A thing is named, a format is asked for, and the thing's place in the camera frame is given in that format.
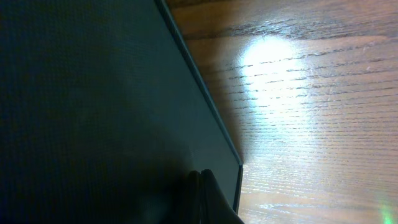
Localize black gift box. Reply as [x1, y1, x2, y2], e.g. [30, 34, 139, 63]
[1, 1, 242, 223]

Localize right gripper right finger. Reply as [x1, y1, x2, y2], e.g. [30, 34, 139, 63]
[200, 169, 244, 224]

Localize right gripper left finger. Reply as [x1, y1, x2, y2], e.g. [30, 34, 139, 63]
[174, 171, 201, 224]

